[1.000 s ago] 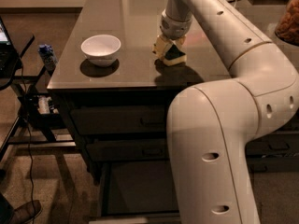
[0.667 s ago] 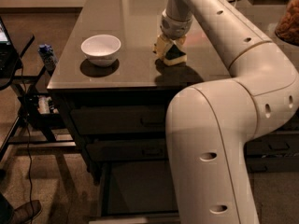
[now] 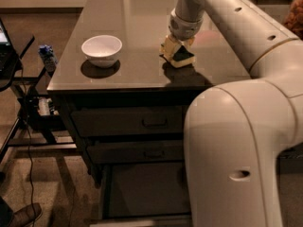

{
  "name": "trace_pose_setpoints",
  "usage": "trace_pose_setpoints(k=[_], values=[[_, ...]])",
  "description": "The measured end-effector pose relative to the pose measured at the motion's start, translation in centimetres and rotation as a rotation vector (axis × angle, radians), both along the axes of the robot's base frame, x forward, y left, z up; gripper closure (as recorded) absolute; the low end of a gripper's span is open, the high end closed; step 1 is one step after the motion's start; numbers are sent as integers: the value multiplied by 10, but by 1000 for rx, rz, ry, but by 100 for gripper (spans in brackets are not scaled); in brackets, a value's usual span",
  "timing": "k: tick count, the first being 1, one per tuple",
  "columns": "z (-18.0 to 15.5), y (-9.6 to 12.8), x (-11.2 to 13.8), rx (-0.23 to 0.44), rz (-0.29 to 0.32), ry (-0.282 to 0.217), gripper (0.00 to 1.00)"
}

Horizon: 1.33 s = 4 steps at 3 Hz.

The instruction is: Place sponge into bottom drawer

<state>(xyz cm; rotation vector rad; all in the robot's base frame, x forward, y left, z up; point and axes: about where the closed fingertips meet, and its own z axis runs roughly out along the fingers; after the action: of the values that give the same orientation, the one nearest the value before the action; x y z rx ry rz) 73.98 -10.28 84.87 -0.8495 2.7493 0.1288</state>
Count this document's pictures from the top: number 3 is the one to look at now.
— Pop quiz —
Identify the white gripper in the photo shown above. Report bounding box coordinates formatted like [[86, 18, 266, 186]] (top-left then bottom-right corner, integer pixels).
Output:
[[160, 9, 203, 61]]

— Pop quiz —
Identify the green and yellow sponge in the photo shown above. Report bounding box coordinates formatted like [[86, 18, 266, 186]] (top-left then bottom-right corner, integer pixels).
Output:
[[170, 46, 195, 68]]

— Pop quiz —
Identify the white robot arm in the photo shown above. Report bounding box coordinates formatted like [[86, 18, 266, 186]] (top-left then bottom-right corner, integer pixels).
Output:
[[161, 0, 303, 227]]

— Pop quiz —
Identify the top left dark drawer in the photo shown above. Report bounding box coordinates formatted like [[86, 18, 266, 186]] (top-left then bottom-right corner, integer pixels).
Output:
[[71, 106, 183, 137]]

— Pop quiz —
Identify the dark drawer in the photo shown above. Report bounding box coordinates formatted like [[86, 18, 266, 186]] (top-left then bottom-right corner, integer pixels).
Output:
[[71, 106, 183, 137], [87, 140, 184, 164]]

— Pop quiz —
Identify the middle left dark drawer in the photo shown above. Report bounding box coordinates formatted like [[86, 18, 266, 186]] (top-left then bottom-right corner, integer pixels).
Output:
[[87, 140, 184, 164]]

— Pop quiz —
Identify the open bottom left drawer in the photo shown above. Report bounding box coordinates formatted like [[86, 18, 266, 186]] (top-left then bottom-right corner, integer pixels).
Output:
[[90, 161, 192, 227]]

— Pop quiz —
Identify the white ceramic bowl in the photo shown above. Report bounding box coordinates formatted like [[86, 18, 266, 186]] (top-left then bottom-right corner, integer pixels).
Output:
[[81, 35, 122, 68]]

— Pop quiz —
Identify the jar of snacks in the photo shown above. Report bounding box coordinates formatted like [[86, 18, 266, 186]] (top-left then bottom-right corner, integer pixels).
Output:
[[283, 0, 303, 40]]

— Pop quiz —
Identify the blue-capped plastic bottle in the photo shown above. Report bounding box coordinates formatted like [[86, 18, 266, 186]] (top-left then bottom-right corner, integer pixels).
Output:
[[38, 44, 58, 73]]

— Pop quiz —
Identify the black laptop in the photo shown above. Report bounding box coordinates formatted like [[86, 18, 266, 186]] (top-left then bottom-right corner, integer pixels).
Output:
[[0, 19, 15, 72]]

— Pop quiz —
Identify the black side desk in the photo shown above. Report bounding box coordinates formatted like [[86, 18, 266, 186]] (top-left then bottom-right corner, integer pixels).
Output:
[[0, 33, 73, 160]]

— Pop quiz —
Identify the brown leather shoe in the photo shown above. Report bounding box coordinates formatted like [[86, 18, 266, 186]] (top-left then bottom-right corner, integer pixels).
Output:
[[8, 202, 42, 227]]

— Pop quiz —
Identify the dark cabinet frame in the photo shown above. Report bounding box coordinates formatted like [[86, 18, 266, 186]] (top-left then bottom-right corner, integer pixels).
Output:
[[50, 85, 208, 183]]

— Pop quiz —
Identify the black hanging cable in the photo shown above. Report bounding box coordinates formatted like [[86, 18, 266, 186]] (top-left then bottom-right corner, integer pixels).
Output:
[[19, 59, 36, 227]]

